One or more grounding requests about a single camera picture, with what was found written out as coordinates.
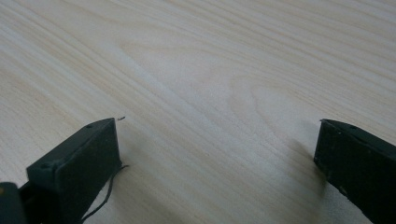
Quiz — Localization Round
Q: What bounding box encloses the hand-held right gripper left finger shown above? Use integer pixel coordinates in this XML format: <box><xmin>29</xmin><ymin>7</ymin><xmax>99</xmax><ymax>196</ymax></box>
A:
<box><xmin>19</xmin><ymin>117</ymin><xmax>123</xmax><ymax>224</ymax></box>

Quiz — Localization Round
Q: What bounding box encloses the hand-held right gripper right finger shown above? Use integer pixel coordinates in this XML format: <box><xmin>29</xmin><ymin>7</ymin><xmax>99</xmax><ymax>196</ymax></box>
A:
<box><xmin>313</xmin><ymin>118</ymin><xmax>396</xmax><ymax>224</ymax></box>

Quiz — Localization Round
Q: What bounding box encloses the thin black thread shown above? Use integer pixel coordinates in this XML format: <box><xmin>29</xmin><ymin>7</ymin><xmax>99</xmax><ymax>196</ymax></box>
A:
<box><xmin>81</xmin><ymin>164</ymin><xmax>130</xmax><ymax>224</ymax></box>

